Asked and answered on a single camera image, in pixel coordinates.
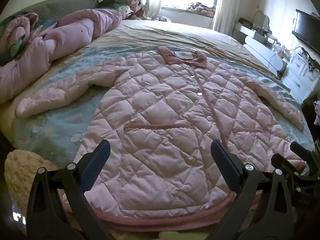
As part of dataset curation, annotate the pink duvet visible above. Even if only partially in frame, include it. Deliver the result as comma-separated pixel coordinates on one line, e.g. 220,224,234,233
0,8,123,105

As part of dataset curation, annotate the white drawer cabinet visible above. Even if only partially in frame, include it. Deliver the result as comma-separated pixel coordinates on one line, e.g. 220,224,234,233
281,47,320,103

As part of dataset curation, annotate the floral blanket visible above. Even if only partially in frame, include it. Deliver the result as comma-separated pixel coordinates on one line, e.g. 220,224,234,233
0,12,40,65

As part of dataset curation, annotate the pile of clothes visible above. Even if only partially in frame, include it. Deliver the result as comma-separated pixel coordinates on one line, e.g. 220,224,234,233
97,0,150,20

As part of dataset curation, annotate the beige bed sheet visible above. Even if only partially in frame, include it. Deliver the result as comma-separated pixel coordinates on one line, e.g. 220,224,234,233
0,20,280,120

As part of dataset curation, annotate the pink quilted coat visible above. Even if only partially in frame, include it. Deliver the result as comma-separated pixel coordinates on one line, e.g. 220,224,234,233
15,46,310,227

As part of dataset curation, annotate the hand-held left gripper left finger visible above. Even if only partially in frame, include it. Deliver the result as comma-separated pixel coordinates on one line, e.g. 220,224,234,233
26,139,115,240

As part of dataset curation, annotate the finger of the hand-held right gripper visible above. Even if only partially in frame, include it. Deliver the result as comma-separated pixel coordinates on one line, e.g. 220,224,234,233
271,153,312,180
290,141,316,167

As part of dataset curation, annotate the dark clothes heap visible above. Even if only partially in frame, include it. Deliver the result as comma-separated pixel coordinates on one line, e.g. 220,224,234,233
301,97,320,133

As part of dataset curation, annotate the white dressing desk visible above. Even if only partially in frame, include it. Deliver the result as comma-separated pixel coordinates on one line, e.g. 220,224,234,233
232,17,278,48

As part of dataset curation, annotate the grey padded headboard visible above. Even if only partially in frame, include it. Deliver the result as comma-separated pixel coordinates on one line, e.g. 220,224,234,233
0,0,100,28

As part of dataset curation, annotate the cream fluffy cloth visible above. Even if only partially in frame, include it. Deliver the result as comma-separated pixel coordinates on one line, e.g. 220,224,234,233
4,149,65,205

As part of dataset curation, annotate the blue cartoon printed sheet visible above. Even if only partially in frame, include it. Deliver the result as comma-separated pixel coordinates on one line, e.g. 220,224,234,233
10,44,315,170

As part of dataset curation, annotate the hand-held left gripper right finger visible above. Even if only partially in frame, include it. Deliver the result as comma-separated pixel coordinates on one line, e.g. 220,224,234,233
207,139,295,240

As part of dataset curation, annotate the white dressing table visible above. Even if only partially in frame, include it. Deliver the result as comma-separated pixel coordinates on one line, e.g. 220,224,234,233
243,35,287,77

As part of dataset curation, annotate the round vanity mirror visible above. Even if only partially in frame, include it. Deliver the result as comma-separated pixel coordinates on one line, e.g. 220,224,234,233
254,11,270,29

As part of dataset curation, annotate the windowsill clutter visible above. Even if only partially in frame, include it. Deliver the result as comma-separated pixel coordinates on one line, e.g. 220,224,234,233
185,1,217,18

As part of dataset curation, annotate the black television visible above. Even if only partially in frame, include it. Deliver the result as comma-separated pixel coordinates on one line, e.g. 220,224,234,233
292,9,320,55

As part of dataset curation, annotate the dark crumpled garment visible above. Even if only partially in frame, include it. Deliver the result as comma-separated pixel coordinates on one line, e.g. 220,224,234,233
150,16,173,23

